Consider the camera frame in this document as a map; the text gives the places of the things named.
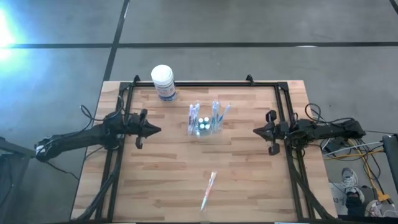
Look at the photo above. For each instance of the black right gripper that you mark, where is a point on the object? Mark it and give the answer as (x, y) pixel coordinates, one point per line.
(280, 130)

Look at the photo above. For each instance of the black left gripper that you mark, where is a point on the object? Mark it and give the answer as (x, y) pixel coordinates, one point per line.
(135, 126)

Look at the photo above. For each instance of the blue mouthwash bottle white cap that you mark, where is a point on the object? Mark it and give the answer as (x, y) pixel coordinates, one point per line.
(207, 126)
(206, 119)
(200, 120)
(202, 126)

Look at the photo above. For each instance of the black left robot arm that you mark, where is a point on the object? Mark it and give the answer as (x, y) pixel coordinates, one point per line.
(77, 137)

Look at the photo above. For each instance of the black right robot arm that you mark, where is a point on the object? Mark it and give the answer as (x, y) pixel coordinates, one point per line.
(329, 129)

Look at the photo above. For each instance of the clear acrylic organizer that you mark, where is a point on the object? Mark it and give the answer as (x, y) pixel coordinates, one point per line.
(214, 130)

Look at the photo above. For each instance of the white wipes canister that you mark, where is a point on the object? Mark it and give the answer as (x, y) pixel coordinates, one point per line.
(163, 77)

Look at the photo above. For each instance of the orange toothbrush in clear bag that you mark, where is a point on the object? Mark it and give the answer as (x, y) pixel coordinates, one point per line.
(207, 191)

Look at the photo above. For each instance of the person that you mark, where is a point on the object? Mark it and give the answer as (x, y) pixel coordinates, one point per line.
(351, 183)

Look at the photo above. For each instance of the black equipment panel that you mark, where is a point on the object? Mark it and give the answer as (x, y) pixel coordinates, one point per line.
(391, 161)

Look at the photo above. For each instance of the black stand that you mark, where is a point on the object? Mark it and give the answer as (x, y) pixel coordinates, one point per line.
(12, 155)

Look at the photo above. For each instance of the black table frame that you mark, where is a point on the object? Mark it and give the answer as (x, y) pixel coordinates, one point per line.
(202, 84)

